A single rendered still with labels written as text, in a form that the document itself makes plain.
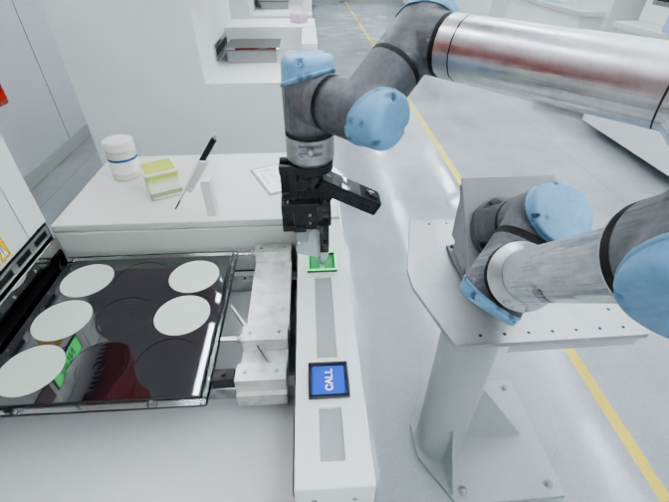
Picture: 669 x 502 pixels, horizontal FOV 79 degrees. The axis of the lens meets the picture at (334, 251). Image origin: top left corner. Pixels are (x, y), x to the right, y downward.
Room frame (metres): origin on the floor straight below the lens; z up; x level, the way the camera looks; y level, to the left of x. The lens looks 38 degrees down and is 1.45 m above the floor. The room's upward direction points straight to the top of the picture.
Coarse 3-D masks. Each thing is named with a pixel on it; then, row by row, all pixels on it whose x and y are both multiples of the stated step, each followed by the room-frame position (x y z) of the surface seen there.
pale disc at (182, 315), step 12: (180, 300) 0.56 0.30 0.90; (192, 300) 0.56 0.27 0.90; (204, 300) 0.56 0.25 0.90; (156, 312) 0.52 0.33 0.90; (168, 312) 0.52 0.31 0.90; (180, 312) 0.52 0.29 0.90; (192, 312) 0.52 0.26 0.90; (204, 312) 0.52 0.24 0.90; (156, 324) 0.50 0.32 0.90; (168, 324) 0.50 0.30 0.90; (180, 324) 0.50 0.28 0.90; (192, 324) 0.50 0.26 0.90
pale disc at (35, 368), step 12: (36, 348) 0.44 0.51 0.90; (48, 348) 0.44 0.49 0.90; (60, 348) 0.44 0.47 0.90; (12, 360) 0.42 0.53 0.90; (24, 360) 0.42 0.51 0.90; (36, 360) 0.42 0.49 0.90; (48, 360) 0.42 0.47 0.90; (60, 360) 0.42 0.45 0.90; (0, 372) 0.39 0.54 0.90; (12, 372) 0.39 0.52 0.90; (24, 372) 0.39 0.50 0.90; (36, 372) 0.39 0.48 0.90; (48, 372) 0.39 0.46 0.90; (0, 384) 0.37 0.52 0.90; (12, 384) 0.37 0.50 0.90; (24, 384) 0.37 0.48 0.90; (36, 384) 0.37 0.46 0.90; (12, 396) 0.35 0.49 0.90
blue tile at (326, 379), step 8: (312, 368) 0.35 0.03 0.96; (320, 368) 0.35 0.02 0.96; (328, 368) 0.35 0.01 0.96; (336, 368) 0.35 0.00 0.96; (312, 376) 0.34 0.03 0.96; (320, 376) 0.34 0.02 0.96; (328, 376) 0.34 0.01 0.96; (336, 376) 0.34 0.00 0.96; (320, 384) 0.33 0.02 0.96; (328, 384) 0.33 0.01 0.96; (336, 384) 0.33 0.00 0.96; (344, 384) 0.33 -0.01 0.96; (320, 392) 0.31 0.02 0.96; (328, 392) 0.31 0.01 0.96; (336, 392) 0.31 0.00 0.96; (344, 392) 0.31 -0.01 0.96
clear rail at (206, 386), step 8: (232, 256) 0.69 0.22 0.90; (232, 264) 0.66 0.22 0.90; (232, 272) 0.64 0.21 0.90; (232, 280) 0.61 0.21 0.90; (224, 288) 0.59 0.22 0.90; (224, 296) 0.56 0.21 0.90; (224, 304) 0.54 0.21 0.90; (224, 312) 0.52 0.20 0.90; (224, 320) 0.51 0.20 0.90; (216, 328) 0.48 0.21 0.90; (216, 336) 0.47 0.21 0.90; (216, 344) 0.45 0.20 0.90; (216, 352) 0.43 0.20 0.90; (208, 360) 0.42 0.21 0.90; (216, 360) 0.42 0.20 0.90; (208, 368) 0.40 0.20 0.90; (208, 376) 0.38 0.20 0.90; (208, 384) 0.37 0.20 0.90; (208, 392) 0.36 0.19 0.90; (208, 400) 0.35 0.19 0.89
